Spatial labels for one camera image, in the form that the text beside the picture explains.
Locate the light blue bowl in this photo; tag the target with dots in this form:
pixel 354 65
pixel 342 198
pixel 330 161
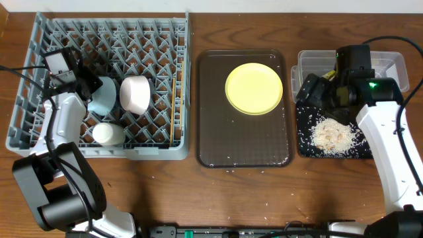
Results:
pixel 104 98

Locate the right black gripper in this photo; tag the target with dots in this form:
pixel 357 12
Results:
pixel 314 97

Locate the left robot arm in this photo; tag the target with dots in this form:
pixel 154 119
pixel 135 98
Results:
pixel 59 186

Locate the green orange snack wrapper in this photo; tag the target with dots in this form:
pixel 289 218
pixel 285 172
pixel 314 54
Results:
pixel 330 75

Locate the clear plastic waste bin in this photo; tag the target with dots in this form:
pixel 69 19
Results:
pixel 320 62

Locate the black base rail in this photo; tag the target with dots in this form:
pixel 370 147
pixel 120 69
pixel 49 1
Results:
pixel 246 232

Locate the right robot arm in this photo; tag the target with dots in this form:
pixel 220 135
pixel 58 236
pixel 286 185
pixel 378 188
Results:
pixel 345 86

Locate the yellow round plate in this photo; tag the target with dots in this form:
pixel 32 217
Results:
pixel 254 89

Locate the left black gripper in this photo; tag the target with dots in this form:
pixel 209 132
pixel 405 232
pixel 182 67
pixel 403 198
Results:
pixel 88 75

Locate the rice food scraps pile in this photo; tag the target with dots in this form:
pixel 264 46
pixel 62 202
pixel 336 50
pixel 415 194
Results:
pixel 333 135

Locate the white paper cup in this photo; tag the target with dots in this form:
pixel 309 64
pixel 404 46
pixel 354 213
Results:
pixel 107 134

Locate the pale pink bowl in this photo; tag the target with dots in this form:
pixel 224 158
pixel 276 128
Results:
pixel 135 94

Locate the dark brown serving tray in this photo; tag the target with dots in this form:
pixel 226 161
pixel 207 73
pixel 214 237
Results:
pixel 228 138

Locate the grey plastic dish rack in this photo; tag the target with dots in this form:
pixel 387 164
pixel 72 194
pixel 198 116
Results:
pixel 116 48

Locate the black rectangular waste tray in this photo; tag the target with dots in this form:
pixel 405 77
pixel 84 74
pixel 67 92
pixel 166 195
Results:
pixel 330 132

